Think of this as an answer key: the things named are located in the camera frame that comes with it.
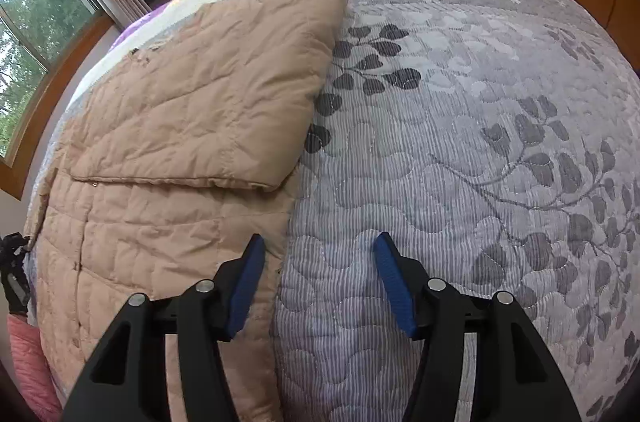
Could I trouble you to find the beige quilted down jacket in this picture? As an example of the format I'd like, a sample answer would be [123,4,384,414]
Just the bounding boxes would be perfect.
[27,0,352,422]

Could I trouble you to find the grey leaf-print bedspread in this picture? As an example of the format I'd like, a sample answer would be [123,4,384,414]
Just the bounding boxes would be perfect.
[65,0,640,422]

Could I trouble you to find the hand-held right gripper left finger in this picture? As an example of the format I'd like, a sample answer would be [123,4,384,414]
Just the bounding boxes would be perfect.
[60,233,266,422]

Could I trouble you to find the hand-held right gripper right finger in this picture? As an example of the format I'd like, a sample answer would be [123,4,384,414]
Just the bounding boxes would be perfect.
[372,231,583,422]

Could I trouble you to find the pink knitted clothing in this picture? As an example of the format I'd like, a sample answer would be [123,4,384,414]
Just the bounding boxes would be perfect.
[5,315,63,422]

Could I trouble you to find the wood-framed window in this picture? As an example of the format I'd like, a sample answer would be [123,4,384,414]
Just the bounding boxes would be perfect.
[0,0,121,203]

